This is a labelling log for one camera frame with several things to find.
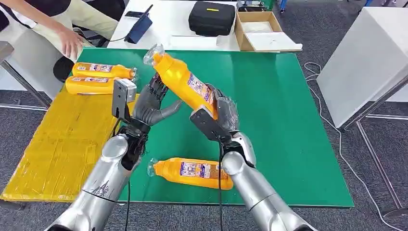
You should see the blue tablet folio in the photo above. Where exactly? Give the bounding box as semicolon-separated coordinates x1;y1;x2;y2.
124;4;153;45

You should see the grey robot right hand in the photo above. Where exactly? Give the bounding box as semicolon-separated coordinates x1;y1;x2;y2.
205;83;240;135

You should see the grey metal table frame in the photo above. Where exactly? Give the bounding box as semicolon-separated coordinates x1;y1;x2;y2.
0;40;52;111

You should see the person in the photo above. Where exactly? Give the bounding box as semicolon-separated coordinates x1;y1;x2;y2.
0;0;119;63

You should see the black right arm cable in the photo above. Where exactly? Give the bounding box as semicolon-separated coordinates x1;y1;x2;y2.
217;141;224;231

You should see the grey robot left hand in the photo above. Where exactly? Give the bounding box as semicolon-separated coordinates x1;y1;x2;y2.
132;73;183;128

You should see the white side table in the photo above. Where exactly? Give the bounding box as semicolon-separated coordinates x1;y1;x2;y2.
316;6;408;218

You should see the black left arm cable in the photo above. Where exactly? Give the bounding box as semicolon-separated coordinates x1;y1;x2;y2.
124;180;132;231

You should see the open cardboard box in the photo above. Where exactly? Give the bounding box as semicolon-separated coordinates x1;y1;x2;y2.
234;11;304;53

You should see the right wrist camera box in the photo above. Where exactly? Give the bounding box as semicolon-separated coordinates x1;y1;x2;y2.
189;107;232;143

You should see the green table mat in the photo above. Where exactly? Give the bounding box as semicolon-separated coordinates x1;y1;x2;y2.
71;48;355;209

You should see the black stool base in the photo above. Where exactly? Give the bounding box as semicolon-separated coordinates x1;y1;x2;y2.
52;55;76;83

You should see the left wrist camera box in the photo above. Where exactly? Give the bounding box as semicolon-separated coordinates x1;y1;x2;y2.
111;78;138;124

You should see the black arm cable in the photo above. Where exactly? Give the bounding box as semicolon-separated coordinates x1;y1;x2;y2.
217;141;224;231
124;180;132;231

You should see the black carry case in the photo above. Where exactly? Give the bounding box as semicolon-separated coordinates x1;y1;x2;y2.
188;0;237;37

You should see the white foam insert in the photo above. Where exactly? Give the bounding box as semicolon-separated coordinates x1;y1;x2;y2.
241;21;275;34

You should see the yellow plastic sheet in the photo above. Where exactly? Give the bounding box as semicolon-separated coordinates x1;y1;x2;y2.
0;85;141;204

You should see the person's hand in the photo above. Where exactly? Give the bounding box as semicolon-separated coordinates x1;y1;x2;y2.
58;27;85;60

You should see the orange drink bottle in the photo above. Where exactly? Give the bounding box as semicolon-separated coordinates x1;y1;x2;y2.
65;76;122;96
72;62;139;81
143;43;219;121
147;157;234;191

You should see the white desk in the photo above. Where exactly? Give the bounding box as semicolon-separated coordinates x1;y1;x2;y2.
106;0;241;52

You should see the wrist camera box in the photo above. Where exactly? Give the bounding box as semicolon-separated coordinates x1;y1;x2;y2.
189;107;232;143
111;78;138;124

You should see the white floor cable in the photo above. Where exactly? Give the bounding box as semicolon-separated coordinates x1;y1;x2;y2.
303;62;403;231

